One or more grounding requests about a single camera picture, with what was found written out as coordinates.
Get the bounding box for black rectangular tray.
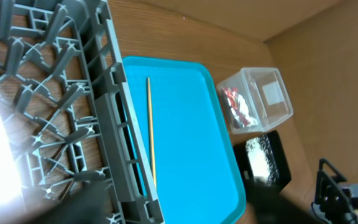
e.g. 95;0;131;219
233;131;291;191

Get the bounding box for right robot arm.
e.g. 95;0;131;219
310;158;358;224

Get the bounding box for clear plastic waste bin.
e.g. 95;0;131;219
217;67;293;134

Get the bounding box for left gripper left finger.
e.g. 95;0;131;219
26;182;107;224

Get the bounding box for teal serving tray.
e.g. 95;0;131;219
123;56;246;223

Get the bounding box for red snack wrapper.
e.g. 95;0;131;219
221;88;239;128

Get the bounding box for wooden chopstick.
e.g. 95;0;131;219
147;77;157;187

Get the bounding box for grey plastic dish rack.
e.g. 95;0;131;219
0;0;165;223

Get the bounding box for pile of rice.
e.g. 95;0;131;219
246;135;280;185

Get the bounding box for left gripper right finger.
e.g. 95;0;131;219
246;181;321;224

